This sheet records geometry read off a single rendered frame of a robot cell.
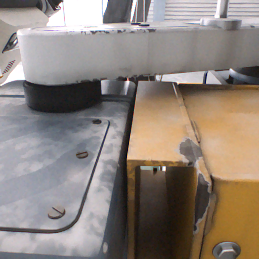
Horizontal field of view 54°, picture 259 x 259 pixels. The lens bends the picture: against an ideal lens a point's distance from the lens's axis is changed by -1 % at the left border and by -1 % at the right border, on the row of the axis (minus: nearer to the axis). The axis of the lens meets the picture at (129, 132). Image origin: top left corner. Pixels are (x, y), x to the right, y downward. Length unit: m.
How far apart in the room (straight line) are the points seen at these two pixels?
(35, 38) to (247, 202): 0.23
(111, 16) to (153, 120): 0.41
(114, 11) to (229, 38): 0.34
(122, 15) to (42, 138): 0.44
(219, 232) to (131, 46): 0.20
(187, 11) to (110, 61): 7.60
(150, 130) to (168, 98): 0.09
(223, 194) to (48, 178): 0.12
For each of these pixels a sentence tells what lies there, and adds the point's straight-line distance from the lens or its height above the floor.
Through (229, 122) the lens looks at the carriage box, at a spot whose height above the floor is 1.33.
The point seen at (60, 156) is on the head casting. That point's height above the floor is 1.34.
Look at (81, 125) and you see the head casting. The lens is 0.25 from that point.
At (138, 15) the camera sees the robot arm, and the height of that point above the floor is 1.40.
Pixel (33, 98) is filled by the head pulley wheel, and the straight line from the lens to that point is 0.29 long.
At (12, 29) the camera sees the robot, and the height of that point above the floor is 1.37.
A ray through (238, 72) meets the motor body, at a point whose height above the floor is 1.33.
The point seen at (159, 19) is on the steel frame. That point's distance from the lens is 7.42.
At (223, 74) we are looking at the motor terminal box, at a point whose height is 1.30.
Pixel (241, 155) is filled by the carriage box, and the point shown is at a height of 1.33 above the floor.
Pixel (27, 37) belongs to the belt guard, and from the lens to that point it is 0.28.
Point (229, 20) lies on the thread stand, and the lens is 0.35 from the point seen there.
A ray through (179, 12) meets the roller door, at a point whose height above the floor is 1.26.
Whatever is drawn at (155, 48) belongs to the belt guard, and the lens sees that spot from 0.30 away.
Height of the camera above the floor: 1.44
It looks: 26 degrees down
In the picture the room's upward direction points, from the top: straight up
